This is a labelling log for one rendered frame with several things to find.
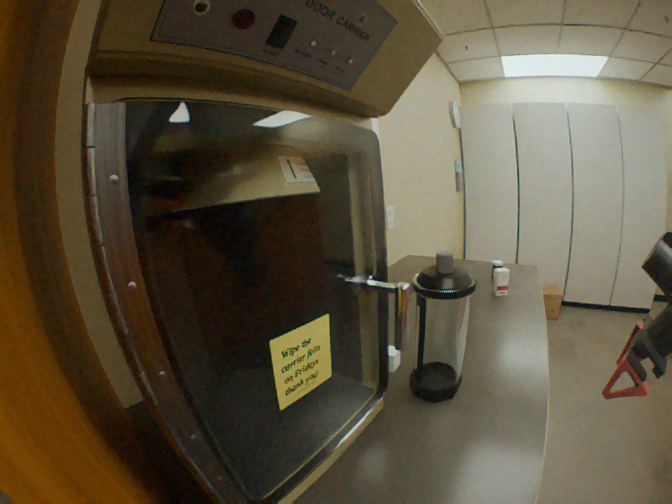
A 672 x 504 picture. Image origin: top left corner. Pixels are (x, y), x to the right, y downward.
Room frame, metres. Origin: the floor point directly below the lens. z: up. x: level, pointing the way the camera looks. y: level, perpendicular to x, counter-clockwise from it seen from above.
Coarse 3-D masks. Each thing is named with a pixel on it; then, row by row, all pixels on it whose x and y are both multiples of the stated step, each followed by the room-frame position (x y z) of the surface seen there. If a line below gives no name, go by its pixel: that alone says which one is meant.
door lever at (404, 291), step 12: (372, 276) 0.31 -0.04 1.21; (372, 288) 0.31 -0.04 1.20; (384, 288) 0.30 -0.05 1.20; (396, 288) 0.29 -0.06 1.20; (408, 288) 0.28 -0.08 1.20; (396, 300) 0.28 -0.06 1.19; (408, 300) 0.28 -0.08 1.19; (396, 312) 0.28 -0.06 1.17; (408, 312) 0.28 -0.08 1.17; (396, 324) 0.28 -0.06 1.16; (408, 324) 0.28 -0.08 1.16; (396, 336) 0.28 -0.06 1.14; (408, 336) 0.28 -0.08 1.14; (396, 348) 0.28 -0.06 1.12
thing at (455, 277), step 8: (440, 256) 0.39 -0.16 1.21; (448, 256) 0.38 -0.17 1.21; (440, 264) 0.39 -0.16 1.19; (448, 264) 0.38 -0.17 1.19; (424, 272) 0.40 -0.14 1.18; (432, 272) 0.40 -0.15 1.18; (440, 272) 0.39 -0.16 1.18; (448, 272) 0.38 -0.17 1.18; (456, 272) 0.38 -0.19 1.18; (464, 272) 0.38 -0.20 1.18; (424, 280) 0.38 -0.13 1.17; (432, 280) 0.37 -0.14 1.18; (440, 280) 0.37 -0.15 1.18; (448, 280) 0.36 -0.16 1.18; (456, 280) 0.36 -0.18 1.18; (464, 280) 0.36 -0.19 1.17; (440, 288) 0.36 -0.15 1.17; (448, 288) 0.35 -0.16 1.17
